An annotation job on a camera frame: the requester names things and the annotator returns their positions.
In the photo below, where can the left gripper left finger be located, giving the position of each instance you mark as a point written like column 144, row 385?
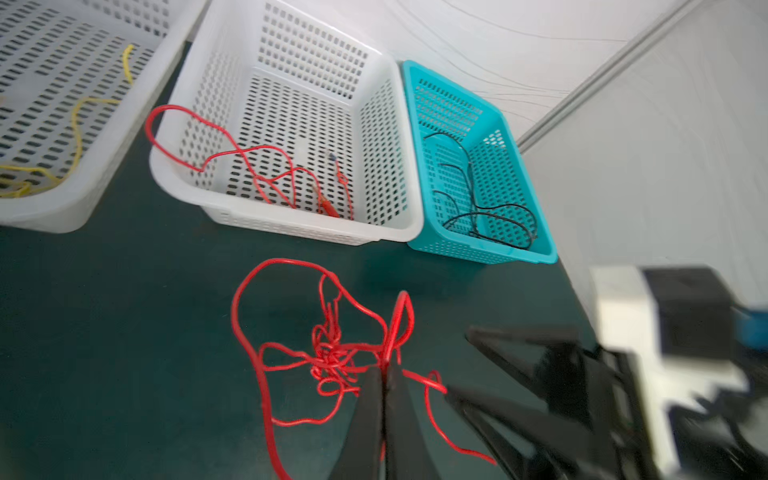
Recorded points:
column 360, row 455

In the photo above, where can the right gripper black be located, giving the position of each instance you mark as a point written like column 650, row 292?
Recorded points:
column 594, row 427

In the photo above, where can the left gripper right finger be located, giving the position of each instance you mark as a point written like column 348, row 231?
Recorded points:
column 407, row 456

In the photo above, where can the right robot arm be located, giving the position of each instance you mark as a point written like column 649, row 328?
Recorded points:
column 595, row 425

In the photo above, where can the teal plastic basket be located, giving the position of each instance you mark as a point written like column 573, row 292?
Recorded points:
column 478, row 200

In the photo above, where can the green table mat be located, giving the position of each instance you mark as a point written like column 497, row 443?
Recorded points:
column 118, row 360

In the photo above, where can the middle white plastic basket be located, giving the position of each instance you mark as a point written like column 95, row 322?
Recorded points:
column 280, row 122

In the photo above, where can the white plastic basket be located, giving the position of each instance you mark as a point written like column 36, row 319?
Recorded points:
column 280, row 122
column 78, row 79

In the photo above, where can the left white plastic basket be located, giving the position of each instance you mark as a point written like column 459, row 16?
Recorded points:
column 78, row 79

